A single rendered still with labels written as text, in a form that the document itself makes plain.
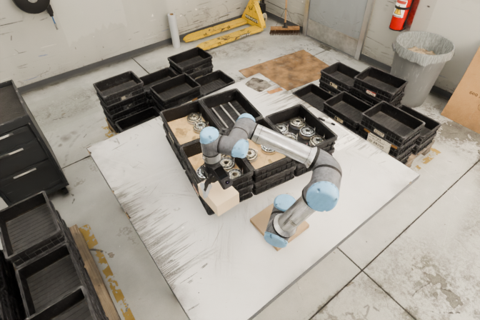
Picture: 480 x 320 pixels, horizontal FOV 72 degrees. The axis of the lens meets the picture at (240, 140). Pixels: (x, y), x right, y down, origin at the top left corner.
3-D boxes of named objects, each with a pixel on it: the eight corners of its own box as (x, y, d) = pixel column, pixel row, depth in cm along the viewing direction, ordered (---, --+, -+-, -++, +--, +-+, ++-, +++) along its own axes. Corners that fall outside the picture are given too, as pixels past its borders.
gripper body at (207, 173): (215, 167, 152) (213, 148, 144) (226, 178, 147) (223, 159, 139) (201, 175, 149) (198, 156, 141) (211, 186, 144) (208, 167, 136)
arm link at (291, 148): (350, 153, 136) (242, 106, 139) (347, 172, 129) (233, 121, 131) (336, 168, 145) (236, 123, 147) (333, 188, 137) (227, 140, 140)
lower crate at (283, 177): (295, 178, 208) (297, 166, 200) (254, 197, 198) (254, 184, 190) (263, 141, 234) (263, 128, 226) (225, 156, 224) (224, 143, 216)
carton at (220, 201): (239, 203, 153) (238, 193, 148) (218, 216, 148) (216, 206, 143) (219, 182, 163) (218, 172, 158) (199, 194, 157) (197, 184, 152)
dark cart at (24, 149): (74, 193, 293) (28, 114, 232) (20, 221, 273) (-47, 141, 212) (56, 156, 328) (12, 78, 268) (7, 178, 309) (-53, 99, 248)
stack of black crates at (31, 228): (86, 266, 227) (61, 231, 196) (40, 293, 214) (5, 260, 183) (69, 227, 251) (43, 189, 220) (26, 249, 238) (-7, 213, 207)
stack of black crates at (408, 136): (408, 161, 291) (426, 123, 261) (388, 178, 278) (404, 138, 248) (370, 138, 315) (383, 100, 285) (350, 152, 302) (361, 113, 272)
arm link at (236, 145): (251, 130, 131) (226, 125, 134) (243, 149, 124) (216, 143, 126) (252, 144, 137) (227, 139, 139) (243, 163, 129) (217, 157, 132)
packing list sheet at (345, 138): (361, 138, 234) (361, 137, 234) (339, 152, 224) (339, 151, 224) (326, 116, 254) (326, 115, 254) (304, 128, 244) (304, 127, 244)
